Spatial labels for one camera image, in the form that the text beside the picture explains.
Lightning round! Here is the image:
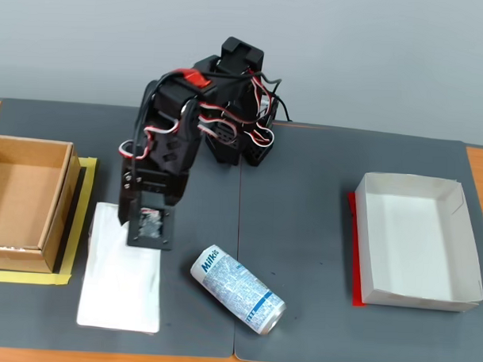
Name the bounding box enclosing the long red white servo cable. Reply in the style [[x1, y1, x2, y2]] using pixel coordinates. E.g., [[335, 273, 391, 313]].
[[242, 71, 284, 148]]

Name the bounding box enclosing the white blue Milkis can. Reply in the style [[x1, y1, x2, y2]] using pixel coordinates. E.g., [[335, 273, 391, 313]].
[[187, 245, 289, 337]]

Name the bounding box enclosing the red strap on arm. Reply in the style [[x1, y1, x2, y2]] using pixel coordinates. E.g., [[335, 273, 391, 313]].
[[180, 68, 213, 90]]

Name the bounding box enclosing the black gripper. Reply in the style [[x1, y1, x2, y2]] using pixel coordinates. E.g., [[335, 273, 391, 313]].
[[117, 133, 201, 229]]

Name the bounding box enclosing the black camera cable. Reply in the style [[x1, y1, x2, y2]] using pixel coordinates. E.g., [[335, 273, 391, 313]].
[[132, 67, 198, 164]]

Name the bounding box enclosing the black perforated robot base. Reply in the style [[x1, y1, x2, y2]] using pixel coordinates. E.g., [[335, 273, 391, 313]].
[[204, 117, 277, 168]]

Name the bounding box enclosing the white packaged sandwich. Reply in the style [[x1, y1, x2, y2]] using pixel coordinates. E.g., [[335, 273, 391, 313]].
[[75, 201, 165, 336]]

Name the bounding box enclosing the gray table mat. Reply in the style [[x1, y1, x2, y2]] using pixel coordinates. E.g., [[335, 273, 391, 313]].
[[233, 120, 483, 362], [0, 98, 245, 359]]

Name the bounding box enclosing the yellow tape frame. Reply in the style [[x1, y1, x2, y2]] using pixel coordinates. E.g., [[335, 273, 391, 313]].
[[0, 152, 98, 287]]

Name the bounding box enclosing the brown cardboard box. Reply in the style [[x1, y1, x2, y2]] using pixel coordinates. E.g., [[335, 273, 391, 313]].
[[0, 134, 82, 275]]

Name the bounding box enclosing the gray paper box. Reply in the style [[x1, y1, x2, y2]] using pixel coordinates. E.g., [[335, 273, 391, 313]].
[[349, 171, 483, 314]]

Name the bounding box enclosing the short red white servo cable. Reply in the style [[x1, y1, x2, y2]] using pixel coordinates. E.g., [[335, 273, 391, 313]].
[[117, 117, 182, 162]]

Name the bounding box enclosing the red paper sheet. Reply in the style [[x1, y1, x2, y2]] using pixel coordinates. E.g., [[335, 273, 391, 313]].
[[343, 191, 371, 309]]

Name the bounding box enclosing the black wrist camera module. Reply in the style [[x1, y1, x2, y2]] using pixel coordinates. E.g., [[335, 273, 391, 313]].
[[126, 191, 177, 252]]

